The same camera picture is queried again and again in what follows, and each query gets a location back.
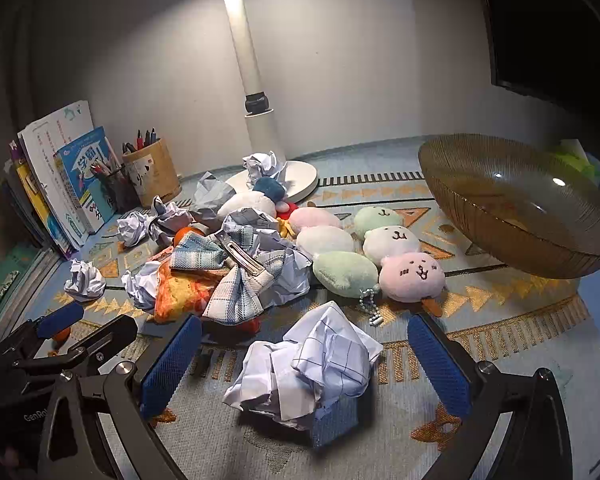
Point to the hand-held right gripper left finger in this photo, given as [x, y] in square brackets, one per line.
[172, 365]

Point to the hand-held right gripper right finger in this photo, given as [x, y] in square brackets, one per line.
[440, 370]

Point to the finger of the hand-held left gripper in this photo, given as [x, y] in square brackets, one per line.
[110, 332]
[60, 319]

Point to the orange tangerine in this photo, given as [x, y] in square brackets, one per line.
[62, 335]
[186, 234]

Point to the white paper ball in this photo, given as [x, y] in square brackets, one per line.
[290, 275]
[264, 164]
[211, 197]
[132, 227]
[142, 285]
[172, 215]
[247, 219]
[85, 280]

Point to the orange snack packet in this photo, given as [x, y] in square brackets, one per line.
[177, 295]

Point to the plaid bow hair clip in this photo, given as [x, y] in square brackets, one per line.
[230, 295]

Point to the large grid paper ball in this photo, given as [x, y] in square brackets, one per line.
[305, 365]

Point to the golden woven bowl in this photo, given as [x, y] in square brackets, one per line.
[510, 210]

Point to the white plush toy blue hat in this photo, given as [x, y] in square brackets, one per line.
[245, 204]

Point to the stack of green notebooks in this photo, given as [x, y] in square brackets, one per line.
[10, 280]

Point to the blue patterned woven mat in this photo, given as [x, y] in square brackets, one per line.
[505, 340]

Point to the row of dark books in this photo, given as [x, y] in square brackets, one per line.
[15, 210]

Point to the teal thin notebook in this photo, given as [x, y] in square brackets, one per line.
[100, 205]

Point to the yellow purple book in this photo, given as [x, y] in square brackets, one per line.
[30, 185]

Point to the black mesh pen cup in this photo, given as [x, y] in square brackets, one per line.
[117, 192]

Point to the blue cover workbook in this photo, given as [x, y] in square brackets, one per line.
[87, 170]

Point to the bundle of pink pens pencils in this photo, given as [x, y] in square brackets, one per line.
[105, 162]

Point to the bamboo cylinder pen holder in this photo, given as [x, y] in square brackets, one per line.
[152, 175]

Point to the bundle of black red pens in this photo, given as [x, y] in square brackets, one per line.
[142, 137]

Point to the light green packet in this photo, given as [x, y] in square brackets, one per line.
[577, 157]

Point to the white desk lamp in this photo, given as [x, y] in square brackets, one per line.
[242, 50]

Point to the black monitor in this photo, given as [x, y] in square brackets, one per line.
[555, 20]

